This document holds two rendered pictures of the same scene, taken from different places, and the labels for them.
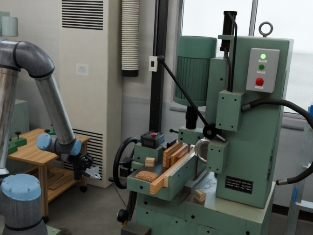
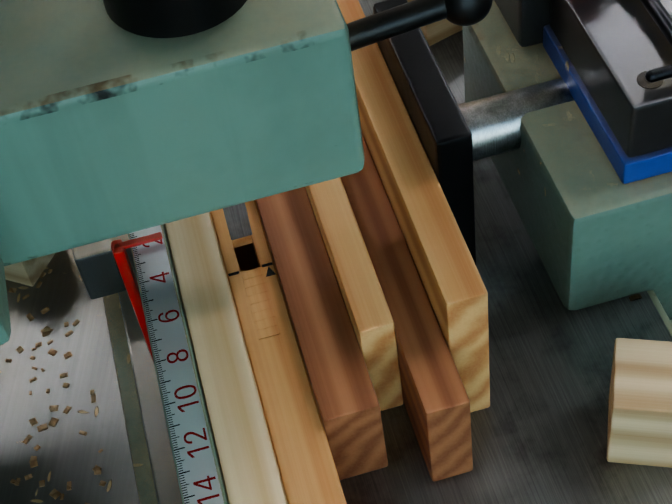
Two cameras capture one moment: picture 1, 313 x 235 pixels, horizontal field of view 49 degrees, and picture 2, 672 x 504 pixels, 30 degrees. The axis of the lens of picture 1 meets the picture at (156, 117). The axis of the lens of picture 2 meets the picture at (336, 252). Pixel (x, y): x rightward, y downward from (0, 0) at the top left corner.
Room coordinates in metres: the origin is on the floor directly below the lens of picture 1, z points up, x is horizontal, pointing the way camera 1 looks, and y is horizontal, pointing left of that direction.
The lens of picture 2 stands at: (1.91, -0.32, 1.33)
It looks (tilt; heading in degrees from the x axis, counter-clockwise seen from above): 50 degrees down; 148
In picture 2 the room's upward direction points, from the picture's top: 9 degrees counter-clockwise
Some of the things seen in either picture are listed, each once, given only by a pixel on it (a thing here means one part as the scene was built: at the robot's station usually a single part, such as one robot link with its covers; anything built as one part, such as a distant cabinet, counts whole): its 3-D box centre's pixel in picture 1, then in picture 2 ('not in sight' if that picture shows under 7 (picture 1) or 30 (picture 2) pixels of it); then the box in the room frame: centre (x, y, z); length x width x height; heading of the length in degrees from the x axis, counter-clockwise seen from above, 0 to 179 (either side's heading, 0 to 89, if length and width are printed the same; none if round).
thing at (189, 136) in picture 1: (193, 137); (151, 102); (1.59, -0.19, 1.03); 0.14 x 0.07 x 0.09; 65
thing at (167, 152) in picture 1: (173, 152); (390, 165); (1.61, -0.09, 0.94); 0.22 x 0.02 x 0.08; 155
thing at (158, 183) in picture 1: (182, 162); (218, 158); (1.54, -0.14, 0.92); 0.66 x 0.02 x 0.04; 155
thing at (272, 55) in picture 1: (262, 70); not in sight; (1.34, -0.40, 1.40); 0.10 x 0.06 x 0.16; 65
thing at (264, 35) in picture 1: (265, 29); not in sight; (1.48, -0.43, 1.55); 0.06 x 0.02 x 0.06; 65
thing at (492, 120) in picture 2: (165, 148); (491, 125); (1.63, -0.05, 0.95); 0.09 x 0.07 x 0.09; 155
